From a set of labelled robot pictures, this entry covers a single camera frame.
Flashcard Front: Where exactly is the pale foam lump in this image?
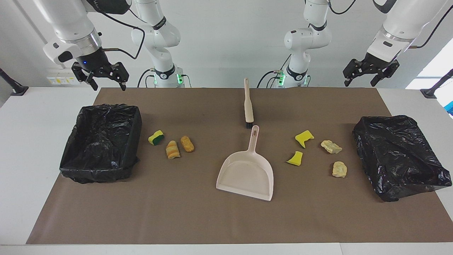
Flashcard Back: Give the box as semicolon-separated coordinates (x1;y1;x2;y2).
332;161;348;178
321;140;343;154

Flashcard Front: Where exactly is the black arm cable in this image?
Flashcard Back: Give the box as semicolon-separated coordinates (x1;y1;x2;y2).
83;0;146;60
411;5;453;49

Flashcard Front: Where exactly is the brown paper table mat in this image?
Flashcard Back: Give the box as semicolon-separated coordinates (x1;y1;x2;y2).
26;87;453;245

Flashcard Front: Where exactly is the black stand foot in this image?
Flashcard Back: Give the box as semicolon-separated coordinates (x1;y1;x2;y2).
420;69;453;99
0;68;29;96

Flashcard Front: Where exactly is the black base cable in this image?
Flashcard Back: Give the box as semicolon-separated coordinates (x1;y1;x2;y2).
257;53;293;88
137;68;156;88

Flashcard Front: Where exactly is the beige plastic dustpan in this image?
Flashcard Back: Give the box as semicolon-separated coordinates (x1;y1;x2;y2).
216;125;274;202

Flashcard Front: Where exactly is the striped orange bread roll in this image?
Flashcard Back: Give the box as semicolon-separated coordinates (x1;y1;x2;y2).
166;140;181;160

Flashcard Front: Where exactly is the black right base cable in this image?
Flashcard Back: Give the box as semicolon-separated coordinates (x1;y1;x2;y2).
137;68;156;88

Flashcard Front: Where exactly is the black left base cable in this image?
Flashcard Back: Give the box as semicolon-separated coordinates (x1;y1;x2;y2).
257;53;293;88

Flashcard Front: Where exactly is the square bin with black bag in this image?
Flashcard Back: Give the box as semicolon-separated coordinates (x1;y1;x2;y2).
59;103;143;184

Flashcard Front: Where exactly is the notched yellow sponge piece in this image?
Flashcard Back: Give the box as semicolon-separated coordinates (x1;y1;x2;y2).
295;130;315;149

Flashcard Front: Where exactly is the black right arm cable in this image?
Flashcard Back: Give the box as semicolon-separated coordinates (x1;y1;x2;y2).
83;0;146;60

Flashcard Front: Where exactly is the beige hand brush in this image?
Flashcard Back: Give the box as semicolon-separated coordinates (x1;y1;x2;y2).
244;78;254;129

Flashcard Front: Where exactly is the brown bread piece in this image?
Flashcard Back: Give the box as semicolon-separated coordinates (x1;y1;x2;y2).
180;136;195;153

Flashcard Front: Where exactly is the yellow and green sponge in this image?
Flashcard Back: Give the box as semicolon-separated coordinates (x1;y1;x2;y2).
148;130;165;146

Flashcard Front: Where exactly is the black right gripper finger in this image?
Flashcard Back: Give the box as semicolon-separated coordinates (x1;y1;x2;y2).
106;62;130;91
72;63;98;91

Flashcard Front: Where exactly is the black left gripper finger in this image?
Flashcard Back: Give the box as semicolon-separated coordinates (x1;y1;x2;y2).
371;61;400;87
343;59;367;87

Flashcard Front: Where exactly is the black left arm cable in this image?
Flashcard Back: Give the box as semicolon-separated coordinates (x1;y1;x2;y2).
411;5;453;49

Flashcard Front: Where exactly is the wedge yellow sponge piece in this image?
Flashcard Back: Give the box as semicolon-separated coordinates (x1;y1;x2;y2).
286;151;304;166

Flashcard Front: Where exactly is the slanted bin with black bag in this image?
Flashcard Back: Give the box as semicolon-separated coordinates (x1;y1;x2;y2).
352;115;453;202

